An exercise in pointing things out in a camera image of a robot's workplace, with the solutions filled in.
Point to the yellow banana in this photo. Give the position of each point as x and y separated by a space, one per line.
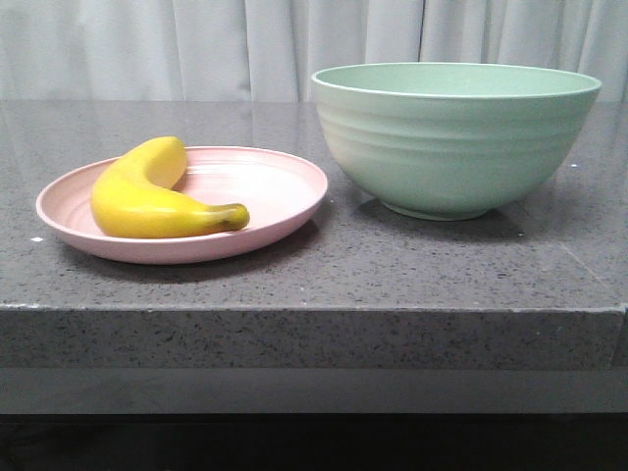
135 197

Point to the pink plate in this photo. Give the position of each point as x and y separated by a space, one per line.
281 192

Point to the green bowl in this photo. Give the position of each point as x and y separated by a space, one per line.
450 141

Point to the white curtain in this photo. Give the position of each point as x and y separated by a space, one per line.
267 50

